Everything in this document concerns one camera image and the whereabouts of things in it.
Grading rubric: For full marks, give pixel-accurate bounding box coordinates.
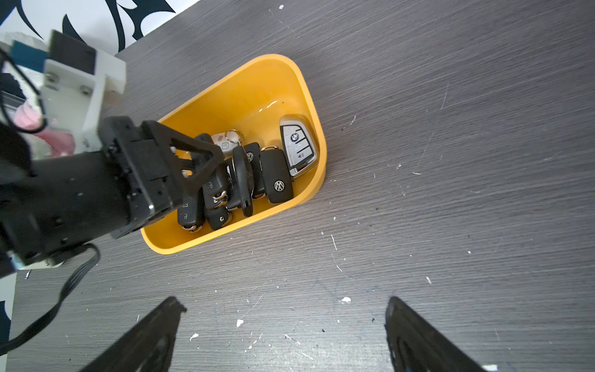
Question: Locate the black car key top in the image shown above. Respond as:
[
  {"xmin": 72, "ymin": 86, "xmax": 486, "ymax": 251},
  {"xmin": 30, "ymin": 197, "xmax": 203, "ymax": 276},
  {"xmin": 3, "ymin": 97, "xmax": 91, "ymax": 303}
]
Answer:
[{"xmin": 178, "ymin": 190, "xmax": 205, "ymax": 233}]

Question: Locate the white silver car key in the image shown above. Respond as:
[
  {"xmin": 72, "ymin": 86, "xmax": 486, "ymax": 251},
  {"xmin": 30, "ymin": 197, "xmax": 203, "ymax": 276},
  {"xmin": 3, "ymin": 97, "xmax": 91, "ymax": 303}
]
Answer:
[{"xmin": 212, "ymin": 130, "xmax": 244, "ymax": 156}]

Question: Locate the black car key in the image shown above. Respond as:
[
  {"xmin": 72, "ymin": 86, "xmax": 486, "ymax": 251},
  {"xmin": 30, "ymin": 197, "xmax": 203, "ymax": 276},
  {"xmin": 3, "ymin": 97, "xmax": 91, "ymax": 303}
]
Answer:
[
  {"xmin": 260, "ymin": 146, "xmax": 294, "ymax": 205},
  {"xmin": 205, "ymin": 206, "xmax": 232, "ymax": 231},
  {"xmin": 192, "ymin": 133, "xmax": 229, "ymax": 210},
  {"xmin": 244, "ymin": 142, "xmax": 266, "ymax": 199},
  {"xmin": 178, "ymin": 190, "xmax": 205, "ymax": 233}
]

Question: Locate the silver black BMW key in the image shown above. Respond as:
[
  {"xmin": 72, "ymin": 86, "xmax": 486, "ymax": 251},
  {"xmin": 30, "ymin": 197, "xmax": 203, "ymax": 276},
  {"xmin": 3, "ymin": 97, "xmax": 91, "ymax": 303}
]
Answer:
[{"xmin": 280, "ymin": 116, "xmax": 319, "ymax": 178}]

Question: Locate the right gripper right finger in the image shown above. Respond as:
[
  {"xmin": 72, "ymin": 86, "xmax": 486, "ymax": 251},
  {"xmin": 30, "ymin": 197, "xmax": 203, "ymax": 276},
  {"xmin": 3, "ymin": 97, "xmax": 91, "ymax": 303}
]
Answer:
[{"xmin": 385, "ymin": 296, "xmax": 483, "ymax": 372}]

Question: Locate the yellow plastic storage box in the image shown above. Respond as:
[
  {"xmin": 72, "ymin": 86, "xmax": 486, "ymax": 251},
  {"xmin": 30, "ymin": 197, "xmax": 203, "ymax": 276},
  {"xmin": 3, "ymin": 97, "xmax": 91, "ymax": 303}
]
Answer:
[{"xmin": 141, "ymin": 54, "xmax": 328, "ymax": 255}]

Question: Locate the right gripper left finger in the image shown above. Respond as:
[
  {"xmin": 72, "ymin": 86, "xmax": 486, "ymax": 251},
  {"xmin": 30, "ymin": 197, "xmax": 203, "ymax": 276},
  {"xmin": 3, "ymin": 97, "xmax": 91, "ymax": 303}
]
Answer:
[{"xmin": 82, "ymin": 296, "xmax": 187, "ymax": 371}]

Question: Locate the black flip key slanted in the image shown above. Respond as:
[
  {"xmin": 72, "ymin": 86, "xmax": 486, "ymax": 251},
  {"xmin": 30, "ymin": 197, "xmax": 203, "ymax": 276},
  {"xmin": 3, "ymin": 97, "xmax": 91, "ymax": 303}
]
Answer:
[{"xmin": 229, "ymin": 147, "xmax": 254, "ymax": 217}]

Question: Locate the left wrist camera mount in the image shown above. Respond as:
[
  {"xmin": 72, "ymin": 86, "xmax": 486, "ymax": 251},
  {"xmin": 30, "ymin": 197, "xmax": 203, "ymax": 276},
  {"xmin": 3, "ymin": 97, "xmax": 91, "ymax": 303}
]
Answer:
[{"xmin": 1, "ymin": 30, "xmax": 126, "ymax": 157}]

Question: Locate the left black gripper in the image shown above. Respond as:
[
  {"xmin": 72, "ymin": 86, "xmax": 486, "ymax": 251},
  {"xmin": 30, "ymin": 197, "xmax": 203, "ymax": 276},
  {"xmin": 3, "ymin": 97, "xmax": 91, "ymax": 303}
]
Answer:
[{"xmin": 1, "ymin": 116, "xmax": 224, "ymax": 270}]

